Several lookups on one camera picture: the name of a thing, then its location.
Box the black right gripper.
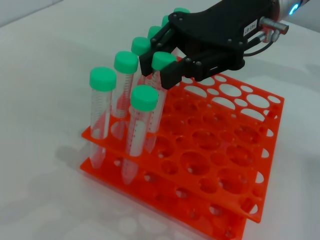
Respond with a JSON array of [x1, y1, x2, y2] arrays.
[[139, 0, 276, 90]]

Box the orange test tube rack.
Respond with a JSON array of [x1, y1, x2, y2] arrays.
[[79, 56, 286, 238]]

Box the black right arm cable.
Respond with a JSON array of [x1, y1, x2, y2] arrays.
[[243, 16, 290, 57]]

